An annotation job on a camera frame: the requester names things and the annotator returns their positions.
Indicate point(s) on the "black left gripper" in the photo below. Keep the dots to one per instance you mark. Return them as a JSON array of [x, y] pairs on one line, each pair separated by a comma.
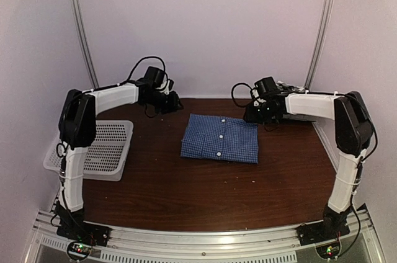
[[173, 104]]

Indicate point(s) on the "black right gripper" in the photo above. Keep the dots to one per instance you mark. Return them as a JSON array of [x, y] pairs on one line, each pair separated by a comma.
[[251, 116]]

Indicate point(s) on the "black white plaid shirt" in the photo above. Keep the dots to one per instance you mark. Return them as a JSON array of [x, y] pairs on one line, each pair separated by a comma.
[[288, 87]]

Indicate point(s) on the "blue checked shirt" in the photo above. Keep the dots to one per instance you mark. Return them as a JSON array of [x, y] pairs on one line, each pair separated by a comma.
[[220, 138]]

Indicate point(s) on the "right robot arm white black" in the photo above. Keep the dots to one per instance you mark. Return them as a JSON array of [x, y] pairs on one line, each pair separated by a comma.
[[354, 131]]

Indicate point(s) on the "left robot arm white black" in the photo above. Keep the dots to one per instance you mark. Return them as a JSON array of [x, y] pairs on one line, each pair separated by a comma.
[[77, 128]]

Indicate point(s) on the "white perforated plastic basket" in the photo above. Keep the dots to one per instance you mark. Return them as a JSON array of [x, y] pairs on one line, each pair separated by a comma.
[[105, 159]]

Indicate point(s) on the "right small circuit board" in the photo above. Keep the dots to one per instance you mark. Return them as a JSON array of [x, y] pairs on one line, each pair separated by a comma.
[[328, 251]]

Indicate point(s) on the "small circuit board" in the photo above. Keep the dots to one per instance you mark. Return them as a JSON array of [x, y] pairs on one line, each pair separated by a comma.
[[328, 251], [78, 251]]

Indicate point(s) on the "left small circuit board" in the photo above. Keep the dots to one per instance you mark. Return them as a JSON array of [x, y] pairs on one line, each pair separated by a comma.
[[78, 251]]

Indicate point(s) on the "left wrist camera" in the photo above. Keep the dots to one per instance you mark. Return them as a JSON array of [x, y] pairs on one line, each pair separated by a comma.
[[158, 79]]

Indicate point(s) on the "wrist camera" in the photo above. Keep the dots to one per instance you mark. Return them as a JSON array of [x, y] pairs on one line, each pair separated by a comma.
[[158, 79], [264, 89]]

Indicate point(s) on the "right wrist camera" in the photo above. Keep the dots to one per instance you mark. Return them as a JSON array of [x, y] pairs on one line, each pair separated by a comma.
[[264, 89]]

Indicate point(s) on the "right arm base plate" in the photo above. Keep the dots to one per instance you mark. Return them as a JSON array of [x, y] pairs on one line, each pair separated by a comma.
[[315, 233]]

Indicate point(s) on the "left aluminium frame post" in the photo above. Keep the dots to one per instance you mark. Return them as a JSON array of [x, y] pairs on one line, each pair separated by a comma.
[[82, 38]]

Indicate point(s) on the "aluminium frame post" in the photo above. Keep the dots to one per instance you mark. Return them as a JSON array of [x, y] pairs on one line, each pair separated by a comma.
[[82, 38], [319, 43]]

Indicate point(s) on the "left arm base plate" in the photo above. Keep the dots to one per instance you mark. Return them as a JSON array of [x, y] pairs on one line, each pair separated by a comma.
[[87, 233]]

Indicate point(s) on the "front aluminium rail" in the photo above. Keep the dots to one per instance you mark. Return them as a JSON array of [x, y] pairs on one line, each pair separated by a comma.
[[280, 244]]

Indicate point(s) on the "right aluminium frame post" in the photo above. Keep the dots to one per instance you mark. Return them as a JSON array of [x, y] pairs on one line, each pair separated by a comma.
[[319, 43]]

